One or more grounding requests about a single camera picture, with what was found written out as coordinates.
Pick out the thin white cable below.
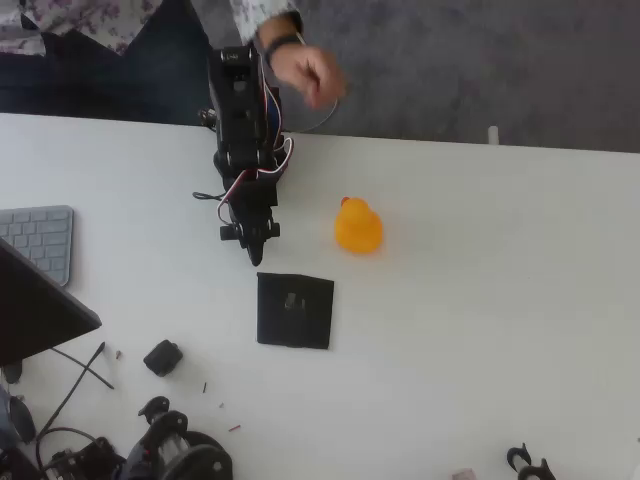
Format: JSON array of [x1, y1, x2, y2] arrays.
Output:
[[293, 30, 347, 134]]

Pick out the grey keyboard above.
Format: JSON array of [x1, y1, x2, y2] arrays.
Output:
[[0, 204, 75, 287]]

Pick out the black cardboard square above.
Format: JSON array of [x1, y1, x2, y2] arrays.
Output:
[[256, 271, 336, 351]]

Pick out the black laptop lid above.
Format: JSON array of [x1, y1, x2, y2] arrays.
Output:
[[0, 237, 103, 369]]

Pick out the black cable with thick tip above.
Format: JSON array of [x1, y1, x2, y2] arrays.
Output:
[[35, 341, 107, 444]]

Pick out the black plastic clamp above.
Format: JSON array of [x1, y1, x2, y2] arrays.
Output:
[[505, 442, 557, 480]]

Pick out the person's forearm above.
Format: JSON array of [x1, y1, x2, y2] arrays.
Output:
[[254, 12, 304, 51]]

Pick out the person's hand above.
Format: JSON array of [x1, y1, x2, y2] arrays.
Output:
[[272, 45, 350, 110]]

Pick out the thin black cable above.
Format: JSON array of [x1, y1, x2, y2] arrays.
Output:
[[48, 347, 116, 391]]

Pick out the black cube camera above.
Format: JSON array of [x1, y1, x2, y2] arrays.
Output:
[[142, 339, 184, 379]]

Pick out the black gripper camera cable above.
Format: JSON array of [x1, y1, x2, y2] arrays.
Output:
[[192, 189, 236, 207]]

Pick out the black wristwatch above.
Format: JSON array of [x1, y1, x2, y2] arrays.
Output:
[[261, 32, 302, 65]]

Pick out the black cable loop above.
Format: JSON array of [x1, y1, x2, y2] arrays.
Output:
[[33, 426, 99, 471]]

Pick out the black device with wires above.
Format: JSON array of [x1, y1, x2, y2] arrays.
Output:
[[39, 437, 127, 480]]

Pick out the dark blue trousers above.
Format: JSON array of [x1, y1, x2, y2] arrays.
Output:
[[0, 0, 214, 126]]

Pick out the yellow rubber duck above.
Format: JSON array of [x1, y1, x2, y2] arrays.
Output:
[[333, 195, 385, 256]]

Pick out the floral white shirt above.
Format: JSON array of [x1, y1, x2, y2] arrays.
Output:
[[0, 0, 304, 57]]

